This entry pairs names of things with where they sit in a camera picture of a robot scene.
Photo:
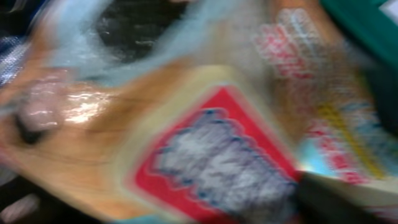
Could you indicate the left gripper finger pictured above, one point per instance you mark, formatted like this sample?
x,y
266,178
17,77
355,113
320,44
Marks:
x,y
327,200

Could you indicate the yellow snack chip bag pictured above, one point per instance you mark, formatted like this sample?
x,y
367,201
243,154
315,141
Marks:
x,y
191,111

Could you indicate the blue Listerine mouthwash bottle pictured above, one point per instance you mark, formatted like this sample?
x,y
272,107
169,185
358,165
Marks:
x,y
372,22

